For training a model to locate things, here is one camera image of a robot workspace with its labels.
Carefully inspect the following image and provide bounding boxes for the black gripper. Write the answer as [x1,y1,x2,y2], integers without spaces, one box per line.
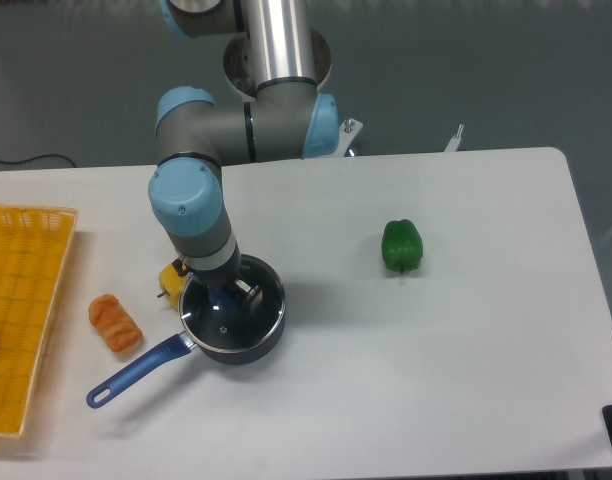
[184,246,263,306]

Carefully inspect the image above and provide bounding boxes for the orange bread roll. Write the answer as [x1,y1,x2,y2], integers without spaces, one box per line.
[88,294,143,357]

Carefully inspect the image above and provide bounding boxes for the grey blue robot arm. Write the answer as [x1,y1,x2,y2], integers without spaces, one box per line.
[148,1,340,287]

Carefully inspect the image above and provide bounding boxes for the black cable on floor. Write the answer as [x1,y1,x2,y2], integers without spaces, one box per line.
[0,153,77,168]

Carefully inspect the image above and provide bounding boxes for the dark blue saucepan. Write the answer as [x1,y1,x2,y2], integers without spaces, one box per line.
[86,253,287,409]

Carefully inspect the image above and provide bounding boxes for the white bracket right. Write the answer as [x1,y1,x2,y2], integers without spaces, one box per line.
[444,124,464,153]

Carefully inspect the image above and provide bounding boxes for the green bell pepper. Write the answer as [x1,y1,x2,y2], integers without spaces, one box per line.
[381,219,424,273]

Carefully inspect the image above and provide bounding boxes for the glass pot lid blue knob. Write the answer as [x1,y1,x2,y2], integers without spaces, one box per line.
[179,254,285,355]

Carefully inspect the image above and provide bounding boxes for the yellow bell pepper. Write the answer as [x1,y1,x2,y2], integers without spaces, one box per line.
[158,259,185,310]

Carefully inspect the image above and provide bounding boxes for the yellow wicker basket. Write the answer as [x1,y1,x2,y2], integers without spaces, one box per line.
[0,204,78,438]

